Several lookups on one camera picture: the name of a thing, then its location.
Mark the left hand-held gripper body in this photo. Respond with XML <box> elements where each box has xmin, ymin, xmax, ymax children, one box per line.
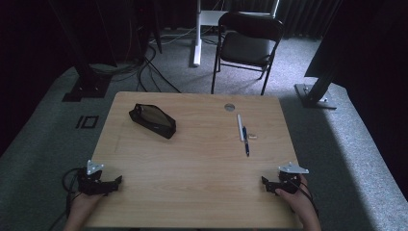
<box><xmin>76</xmin><ymin>159</ymin><xmax>112</xmax><ymax>196</ymax></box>

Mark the black stand with grey base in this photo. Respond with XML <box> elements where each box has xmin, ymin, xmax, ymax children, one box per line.
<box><xmin>293</xmin><ymin>0</ymin><xmax>345</xmax><ymax>111</ymax></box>

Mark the blue pen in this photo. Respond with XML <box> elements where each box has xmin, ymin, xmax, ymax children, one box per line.
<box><xmin>242</xmin><ymin>125</ymin><xmax>251</xmax><ymax>158</ymax></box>

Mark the black metal stand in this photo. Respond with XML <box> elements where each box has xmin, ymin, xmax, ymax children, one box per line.
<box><xmin>47</xmin><ymin>0</ymin><xmax>113</xmax><ymax>103</ymax></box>

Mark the person's left hand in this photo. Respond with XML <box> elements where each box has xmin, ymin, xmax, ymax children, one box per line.
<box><xmin>67</xmin><ymin>192</ymin><xmax>106</xmax><ymax>223</ymax></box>

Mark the dark curtain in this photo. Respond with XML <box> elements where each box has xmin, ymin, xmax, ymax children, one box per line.
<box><xmin>274</xmin><ymin>0</ymin><xmax>343</xmax><ymax>41</ymax></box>

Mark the black folding chair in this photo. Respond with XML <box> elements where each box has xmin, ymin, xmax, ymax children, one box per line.
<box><xmin>210</xmin><ymin>11</ymin><xmax>286</xmax><ymax>96</ymax></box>

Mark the white pen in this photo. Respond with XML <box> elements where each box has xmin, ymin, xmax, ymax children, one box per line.
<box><xmin>236</xmin><ymin>113</ymin><xmax>244</xmax><ymax>142</ymax></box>

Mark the white floor cable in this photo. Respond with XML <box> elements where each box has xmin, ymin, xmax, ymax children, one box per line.
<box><xmin>148</xmin><ymin>26</ymin><xmax>197</xmax><ymax>46</ymax></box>

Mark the black floor cable bundle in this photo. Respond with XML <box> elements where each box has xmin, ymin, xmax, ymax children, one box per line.
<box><xmin>89</xmin><ymin>42</ymin><xmax>183</xmax><ymax>94</ymax></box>

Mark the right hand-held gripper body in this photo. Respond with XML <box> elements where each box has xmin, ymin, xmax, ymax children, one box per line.
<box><xmin>272</xmin><ymin>162</ymin><xmax>310</xmax><ymax>195</ymax></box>

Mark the dark equipment stack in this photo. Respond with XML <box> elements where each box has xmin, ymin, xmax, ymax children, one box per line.
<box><xmin>116</xmin><ymin>0</ymin><xmax>164</xmax><ymax>64</ymax></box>

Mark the person's right hand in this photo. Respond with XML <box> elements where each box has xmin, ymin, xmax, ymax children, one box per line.
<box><xmin>274</xmin><ymin>174</ymin><xmax>318</xmax><ymax>220</ymax></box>

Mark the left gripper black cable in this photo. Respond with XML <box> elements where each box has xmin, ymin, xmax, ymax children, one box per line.
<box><xmin>47</xmin><ymin>167</ymin><xmax>85</xmax><ymax>231</ymax></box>

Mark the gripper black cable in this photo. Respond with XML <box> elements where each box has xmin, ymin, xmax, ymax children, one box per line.
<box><xmin>47</xmin><ymin>167</ymin><xmax>85</xmax><ymax>231</ymax></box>
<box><xmin>285</xmin><ymin>177</ymin><xmax>320</xmax><ymax>219</ymax></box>

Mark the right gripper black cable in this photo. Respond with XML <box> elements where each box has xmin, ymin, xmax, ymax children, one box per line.
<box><xmin>285</xmin><ymin>177</ymin><xmax>320</xmax><ymax>219</ymax></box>

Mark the black pencil case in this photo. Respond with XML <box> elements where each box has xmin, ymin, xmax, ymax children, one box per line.
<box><xmin>128</xmin><ymin>103</ymin><xmax>178</xmax><ymax>141</ymax></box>

